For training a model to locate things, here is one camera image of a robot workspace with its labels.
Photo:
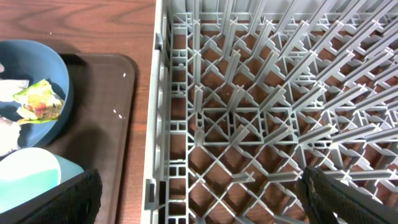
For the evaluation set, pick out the green orange snack wrapper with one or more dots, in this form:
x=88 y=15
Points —
x=39 y=104

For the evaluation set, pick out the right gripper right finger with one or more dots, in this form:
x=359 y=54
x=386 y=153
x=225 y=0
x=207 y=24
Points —
x=325 y=200

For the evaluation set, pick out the dark brown serving tray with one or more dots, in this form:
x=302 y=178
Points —
x=94 y=136

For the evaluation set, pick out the dark blue plate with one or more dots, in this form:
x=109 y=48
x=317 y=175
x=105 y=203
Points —
x=33 y=61

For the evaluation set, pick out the grey dishwasher rack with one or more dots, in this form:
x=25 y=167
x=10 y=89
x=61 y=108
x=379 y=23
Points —
x=244 y=95

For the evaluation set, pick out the light blue cup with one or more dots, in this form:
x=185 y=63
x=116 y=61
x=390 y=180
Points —
x=29 y=172

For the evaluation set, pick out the white tissue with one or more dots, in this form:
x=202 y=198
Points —
x=10 y=132
x=11 y=87

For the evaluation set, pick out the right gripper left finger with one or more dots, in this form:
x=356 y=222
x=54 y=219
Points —
x=77 y=200

